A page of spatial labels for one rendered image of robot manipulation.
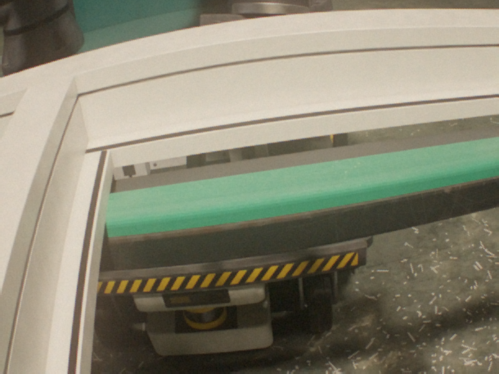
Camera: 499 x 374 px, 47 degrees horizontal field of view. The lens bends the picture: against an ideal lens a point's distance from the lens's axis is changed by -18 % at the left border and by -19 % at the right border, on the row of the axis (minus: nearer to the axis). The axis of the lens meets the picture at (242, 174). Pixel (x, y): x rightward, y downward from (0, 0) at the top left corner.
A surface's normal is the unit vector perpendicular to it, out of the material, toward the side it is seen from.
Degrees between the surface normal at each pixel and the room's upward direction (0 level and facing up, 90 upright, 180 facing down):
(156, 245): 90
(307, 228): 90
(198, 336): 90
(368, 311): 0
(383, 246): 0
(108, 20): 90
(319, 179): 0
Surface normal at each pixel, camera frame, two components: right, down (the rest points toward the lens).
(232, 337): 0.04, 0.54
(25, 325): 0.99, -0.14
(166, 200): -0.14, -0.83
